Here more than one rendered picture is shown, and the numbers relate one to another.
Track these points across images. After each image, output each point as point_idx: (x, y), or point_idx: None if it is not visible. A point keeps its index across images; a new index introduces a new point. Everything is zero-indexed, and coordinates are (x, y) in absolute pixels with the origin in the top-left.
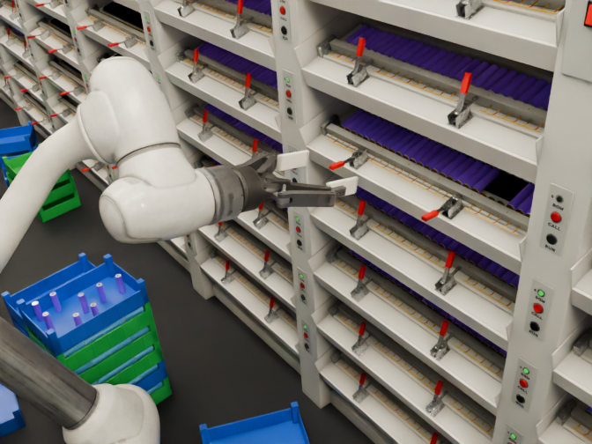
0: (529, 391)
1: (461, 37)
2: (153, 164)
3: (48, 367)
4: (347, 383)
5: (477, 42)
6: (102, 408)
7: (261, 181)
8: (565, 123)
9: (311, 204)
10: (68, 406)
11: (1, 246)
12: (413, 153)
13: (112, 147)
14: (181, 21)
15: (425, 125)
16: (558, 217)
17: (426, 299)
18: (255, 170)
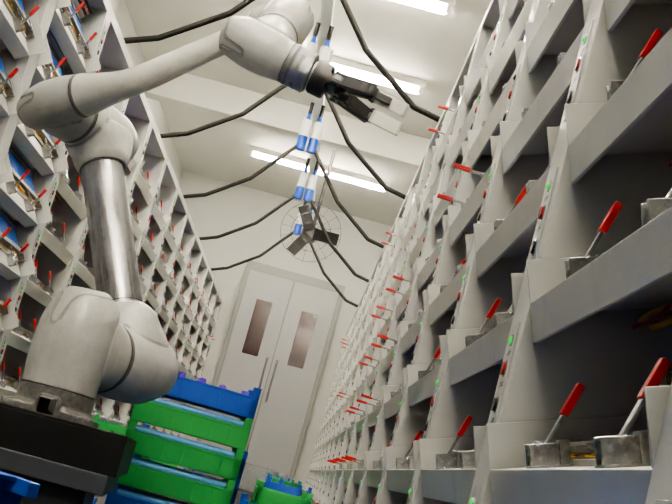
0: (459, 301)
1: (523, 22)
2: (269, 17)
3: (127, 246)
4: None
5: (526, 17)
6: (135, 302)
7: (333, 70)
8: (530, 19)
9: (355, 87)
10: (115, 280)
11: (162, 62)
12: None
13: (257, 17)
14: (440, 204)
15: (495, 111)
16: (510, 91)
17: (452, 302)
18: (350, 109)
